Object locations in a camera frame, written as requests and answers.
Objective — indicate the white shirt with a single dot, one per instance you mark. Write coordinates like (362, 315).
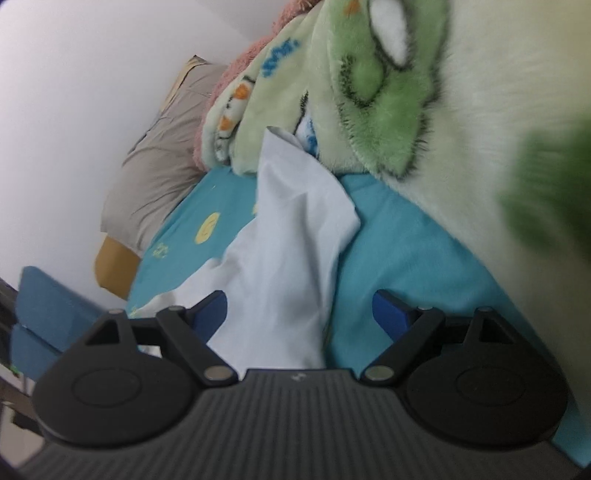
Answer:
(286, 258)

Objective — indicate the teal smiley print bed sheet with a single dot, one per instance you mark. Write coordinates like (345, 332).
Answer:
(406, 258)

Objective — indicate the blue covered chair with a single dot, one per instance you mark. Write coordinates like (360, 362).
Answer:
(51, 304)

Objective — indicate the mustard yellow cushion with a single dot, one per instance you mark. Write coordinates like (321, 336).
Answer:
(115, 267)

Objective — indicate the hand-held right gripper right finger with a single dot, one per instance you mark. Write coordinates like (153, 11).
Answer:
(390, 316)

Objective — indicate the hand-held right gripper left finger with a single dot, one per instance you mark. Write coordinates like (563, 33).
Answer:
(210, 316)

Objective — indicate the grey pillow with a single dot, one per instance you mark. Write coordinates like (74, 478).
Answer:
(161, 175)

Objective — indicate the pink fuzzy blanket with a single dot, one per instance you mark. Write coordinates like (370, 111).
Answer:
(240, 69)

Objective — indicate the green frog print blanket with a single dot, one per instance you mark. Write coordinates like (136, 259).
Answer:
(415, 92)

